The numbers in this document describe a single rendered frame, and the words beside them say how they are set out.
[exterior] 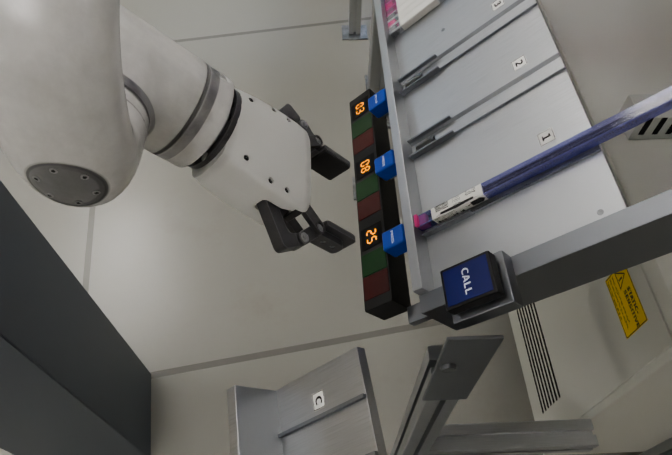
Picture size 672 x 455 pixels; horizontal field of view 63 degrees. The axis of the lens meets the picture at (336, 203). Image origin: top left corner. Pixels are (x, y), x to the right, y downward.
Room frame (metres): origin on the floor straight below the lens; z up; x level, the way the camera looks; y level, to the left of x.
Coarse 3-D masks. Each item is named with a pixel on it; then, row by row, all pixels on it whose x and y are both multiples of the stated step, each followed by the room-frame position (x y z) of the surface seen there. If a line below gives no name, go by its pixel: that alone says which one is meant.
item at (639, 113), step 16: (656, 96) 0.34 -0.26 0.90; (624, 112) 0.34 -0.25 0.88; (640, 112) 0.33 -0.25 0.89; (656, 112) 0.33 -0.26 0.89; (592, 128) 0.34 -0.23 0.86; (608, 128) 0.33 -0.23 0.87; (624, 128) 0.33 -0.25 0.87; (560, 144) 0.34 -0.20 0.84; (576, 144) 0.33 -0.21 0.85; (592, 144) 0.33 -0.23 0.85; (528, 160) 0.34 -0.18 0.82; (544, 160) 0.33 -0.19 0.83; (560, 160) 0.33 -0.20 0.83; (496, 176) 0.34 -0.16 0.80; (512, 176) 0.33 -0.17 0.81; (528, 176) 0.33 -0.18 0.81; (496, 192) 0.33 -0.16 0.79; (432, 224) 0.32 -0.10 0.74
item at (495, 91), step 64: (448, 0) 0.66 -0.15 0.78; (512, 0) 0.58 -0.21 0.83; (448, 64) 0.54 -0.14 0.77; (512, 64) 0.48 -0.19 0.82; (448, 128) 0.44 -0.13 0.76; (512, 128) 0.40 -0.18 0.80; (576, 128) 0.36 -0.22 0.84; (448, 192) 0.36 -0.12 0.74; (512, 192) 0.32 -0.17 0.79; (576, 192) 0.30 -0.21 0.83; (448, 256) 0.29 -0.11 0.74
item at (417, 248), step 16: (384, 16) 0.69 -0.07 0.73; (384, 32) 0.65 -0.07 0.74; (384, 48) 0.62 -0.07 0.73; (384, 64) 0.59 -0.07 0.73; (384, 80) 0.56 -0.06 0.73; (400, 96) 0.53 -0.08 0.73; (400, 112) 0.50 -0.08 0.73; (400, 128) 0.47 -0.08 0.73; (400, 144) 0.44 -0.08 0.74; (400, 160) 0.42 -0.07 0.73; (400, 176) 0.39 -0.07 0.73; (416, 176) 0.40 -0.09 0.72; (400, 192) 0.37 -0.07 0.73; (416, 192) 0.38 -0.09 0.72; (416, 208) 0.35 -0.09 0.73; (416, 240) 0.31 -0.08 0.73; (416, 256) 0.29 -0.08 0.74; (416, 272) 0.27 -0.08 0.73; (416, 288) 0.25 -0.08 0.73; (432, 288) 0.26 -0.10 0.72
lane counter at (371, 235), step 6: (378, 222) 0.38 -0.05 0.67; (366, 228) 0.38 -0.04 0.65; (372, 228) 0.37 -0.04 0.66; (378, 228) 0.37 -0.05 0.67; (366, 234) 0.37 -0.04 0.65; (372, 234) 0.36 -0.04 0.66; (378, 234) 0.36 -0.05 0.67; (366, 240) 0.36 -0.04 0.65; (372, 240) 0.35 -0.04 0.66; (378, 240) 0.35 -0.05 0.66; (366, 246) 0.35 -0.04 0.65; (372, 246) 0.35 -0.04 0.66
